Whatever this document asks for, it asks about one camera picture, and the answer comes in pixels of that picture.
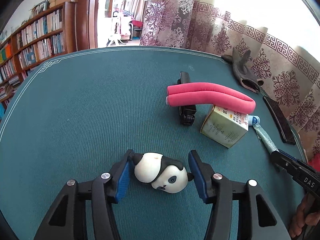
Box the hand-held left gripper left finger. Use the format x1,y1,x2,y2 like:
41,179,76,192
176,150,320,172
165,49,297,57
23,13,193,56
34,149,135,240

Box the wooden door frame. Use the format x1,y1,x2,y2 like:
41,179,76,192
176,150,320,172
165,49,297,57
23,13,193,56
74,0,118,50

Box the patterned curtain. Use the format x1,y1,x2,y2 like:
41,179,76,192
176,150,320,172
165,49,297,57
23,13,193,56
140,0,320,155

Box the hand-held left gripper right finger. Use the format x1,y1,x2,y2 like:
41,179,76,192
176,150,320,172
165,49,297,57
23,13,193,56
188,150,292,240

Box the white coat stand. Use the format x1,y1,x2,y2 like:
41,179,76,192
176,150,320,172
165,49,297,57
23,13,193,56
107,10,125,47

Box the tube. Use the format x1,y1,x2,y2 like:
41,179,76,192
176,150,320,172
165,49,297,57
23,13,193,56
247,115,279,155

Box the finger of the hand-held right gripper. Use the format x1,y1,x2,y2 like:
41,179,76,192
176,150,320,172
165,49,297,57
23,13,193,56
270,151,297,179
279,149,309,168

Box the black phone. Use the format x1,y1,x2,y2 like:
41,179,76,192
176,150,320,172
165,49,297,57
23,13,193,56
262,96,297,145

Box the person's right hand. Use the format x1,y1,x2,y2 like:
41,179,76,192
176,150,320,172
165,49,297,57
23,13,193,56
289,195,313,240

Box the grey glove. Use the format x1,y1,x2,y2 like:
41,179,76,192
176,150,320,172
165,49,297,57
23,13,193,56
221,47,265,94

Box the red chair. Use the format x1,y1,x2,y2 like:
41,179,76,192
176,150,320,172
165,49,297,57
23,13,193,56
130,19,143,40

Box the panda toy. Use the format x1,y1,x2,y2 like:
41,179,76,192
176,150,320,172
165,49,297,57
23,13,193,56
132,152,193,193

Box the black clip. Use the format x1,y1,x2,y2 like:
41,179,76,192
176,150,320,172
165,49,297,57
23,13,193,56
177,71,197,126

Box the wooden bookshelf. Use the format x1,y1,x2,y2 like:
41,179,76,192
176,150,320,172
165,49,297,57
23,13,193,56
0,1,75,120

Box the black picture frame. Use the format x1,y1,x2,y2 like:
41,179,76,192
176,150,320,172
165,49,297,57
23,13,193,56
32,1,50,15

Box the yellow green carton box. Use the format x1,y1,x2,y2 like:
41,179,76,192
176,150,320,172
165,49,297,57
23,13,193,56
200,105,250,148

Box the pink foam rod curler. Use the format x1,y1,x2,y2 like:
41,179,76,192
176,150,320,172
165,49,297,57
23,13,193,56
165,82,256,114

